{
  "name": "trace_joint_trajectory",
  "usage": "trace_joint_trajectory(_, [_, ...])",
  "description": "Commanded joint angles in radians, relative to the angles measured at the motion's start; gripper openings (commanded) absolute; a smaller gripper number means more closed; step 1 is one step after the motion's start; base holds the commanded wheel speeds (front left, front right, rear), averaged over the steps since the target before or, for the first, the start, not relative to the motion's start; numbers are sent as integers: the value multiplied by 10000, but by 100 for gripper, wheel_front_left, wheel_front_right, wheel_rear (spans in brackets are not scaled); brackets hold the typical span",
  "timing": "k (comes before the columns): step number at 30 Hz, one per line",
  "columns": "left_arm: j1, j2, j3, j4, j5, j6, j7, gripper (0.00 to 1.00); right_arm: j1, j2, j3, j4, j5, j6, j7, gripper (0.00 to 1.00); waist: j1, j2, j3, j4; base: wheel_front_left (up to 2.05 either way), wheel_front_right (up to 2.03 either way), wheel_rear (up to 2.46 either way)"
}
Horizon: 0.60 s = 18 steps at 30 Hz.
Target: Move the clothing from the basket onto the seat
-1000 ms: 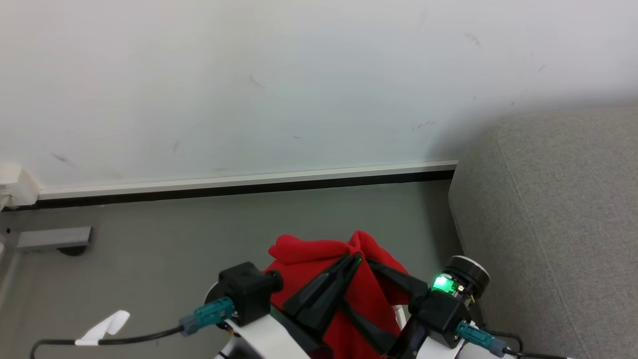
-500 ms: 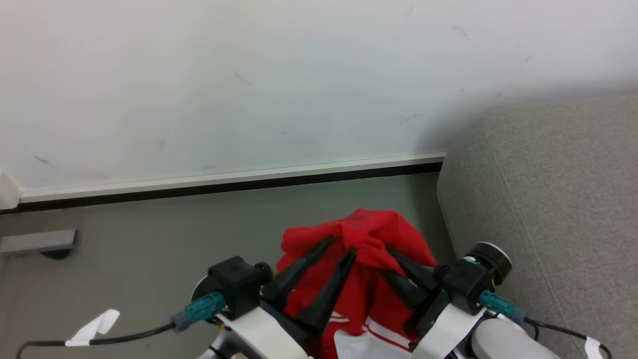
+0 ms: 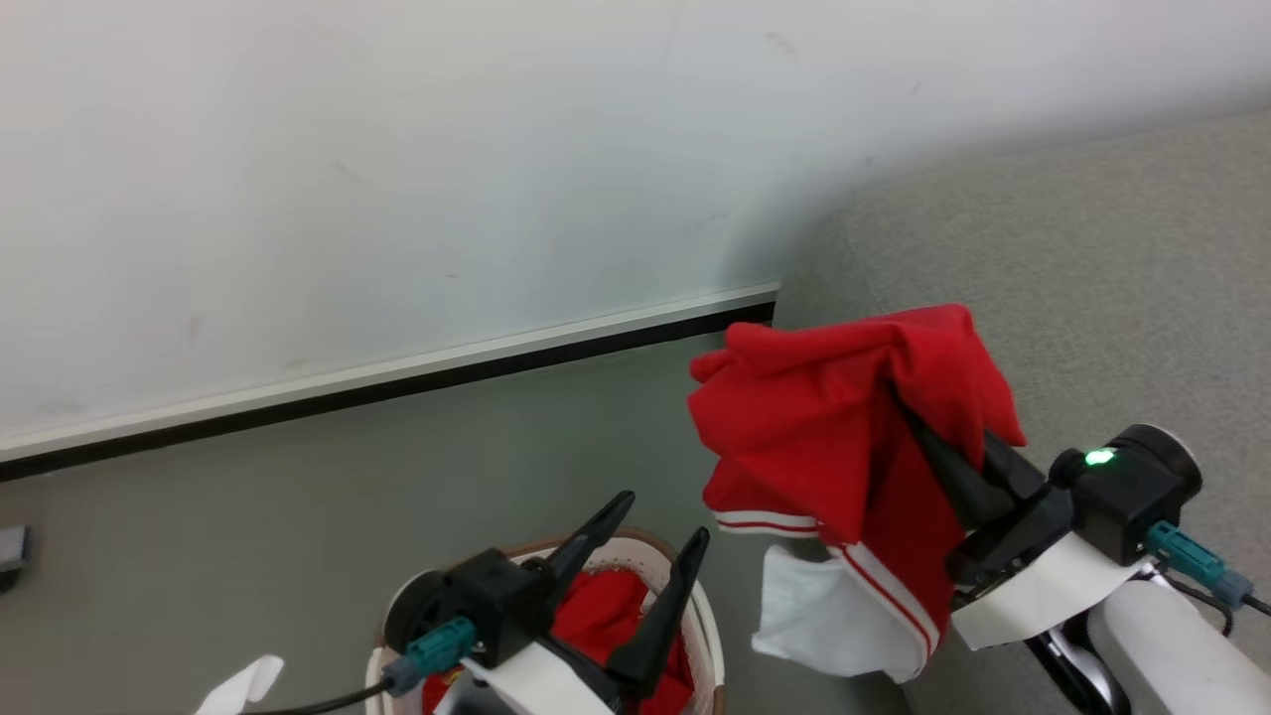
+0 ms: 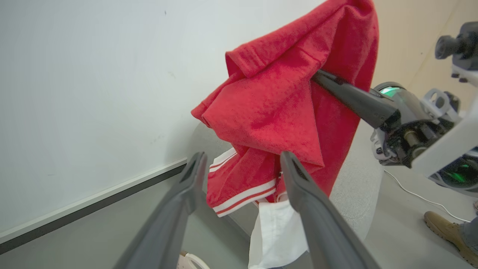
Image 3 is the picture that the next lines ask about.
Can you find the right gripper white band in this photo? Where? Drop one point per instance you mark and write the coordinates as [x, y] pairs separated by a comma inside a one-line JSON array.
[[1033, 586]]

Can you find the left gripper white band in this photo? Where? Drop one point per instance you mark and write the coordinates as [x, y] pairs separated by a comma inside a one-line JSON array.
[[541, 687]]

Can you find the red garment with white trim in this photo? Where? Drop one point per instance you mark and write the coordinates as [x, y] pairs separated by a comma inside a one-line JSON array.
[[794, 427]]

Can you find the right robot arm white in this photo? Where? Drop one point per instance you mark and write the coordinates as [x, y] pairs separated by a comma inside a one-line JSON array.
[[1177, 655]]

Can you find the red clothing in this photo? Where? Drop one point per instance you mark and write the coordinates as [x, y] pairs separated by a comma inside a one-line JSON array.
[[606, 611]]

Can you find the white and black baseboard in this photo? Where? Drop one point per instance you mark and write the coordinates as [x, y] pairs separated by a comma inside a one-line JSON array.
[[397, 382]]

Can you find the white cloth piece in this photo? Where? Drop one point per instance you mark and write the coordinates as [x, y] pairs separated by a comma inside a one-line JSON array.
[[243, 687]]

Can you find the small grey object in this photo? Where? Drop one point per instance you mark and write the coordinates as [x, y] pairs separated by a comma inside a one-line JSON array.
[[10, 551]]

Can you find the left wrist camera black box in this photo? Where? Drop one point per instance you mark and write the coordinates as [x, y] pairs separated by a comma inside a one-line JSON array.
[[487, 601]]

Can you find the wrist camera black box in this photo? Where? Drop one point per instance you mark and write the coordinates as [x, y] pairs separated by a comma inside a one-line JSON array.
[[487, 601], [1122, 506]]

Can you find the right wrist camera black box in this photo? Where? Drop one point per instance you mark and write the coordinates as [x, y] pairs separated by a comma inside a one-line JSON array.
[[1122, 506]]

